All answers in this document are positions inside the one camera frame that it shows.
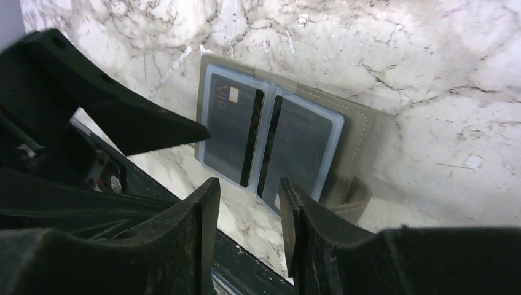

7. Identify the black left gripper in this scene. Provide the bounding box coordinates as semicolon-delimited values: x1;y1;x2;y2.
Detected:
1;29;210;228

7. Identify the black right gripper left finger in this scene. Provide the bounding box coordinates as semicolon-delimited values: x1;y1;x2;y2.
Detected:
1;178;221;294

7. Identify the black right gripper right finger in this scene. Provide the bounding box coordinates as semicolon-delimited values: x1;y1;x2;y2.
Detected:
279;178;520;294

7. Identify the black magnetic stripe card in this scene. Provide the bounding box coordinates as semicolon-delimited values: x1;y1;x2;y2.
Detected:
257;95;345;215

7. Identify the grey card holder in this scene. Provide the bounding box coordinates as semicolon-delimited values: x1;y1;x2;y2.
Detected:
194;53;377;223

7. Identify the black VIP card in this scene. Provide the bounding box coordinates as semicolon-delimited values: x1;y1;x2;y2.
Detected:
203;73;265;187

